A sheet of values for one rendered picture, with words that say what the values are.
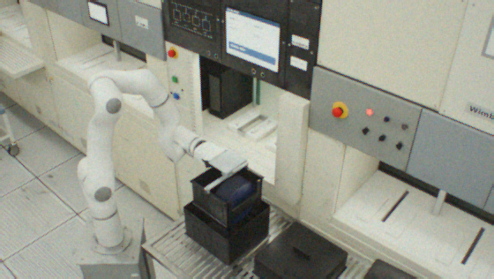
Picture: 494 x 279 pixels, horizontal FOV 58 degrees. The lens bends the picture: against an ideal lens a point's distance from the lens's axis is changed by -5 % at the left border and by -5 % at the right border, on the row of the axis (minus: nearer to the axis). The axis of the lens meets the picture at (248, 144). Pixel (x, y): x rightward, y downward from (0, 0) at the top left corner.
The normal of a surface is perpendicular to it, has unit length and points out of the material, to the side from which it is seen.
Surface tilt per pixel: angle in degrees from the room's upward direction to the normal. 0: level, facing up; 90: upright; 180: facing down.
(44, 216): 0
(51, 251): 0
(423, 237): 0
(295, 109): 90
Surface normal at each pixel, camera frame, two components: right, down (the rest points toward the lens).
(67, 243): 0.01, -0.80
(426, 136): -0.65, 0.45
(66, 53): 0.76, 0.40
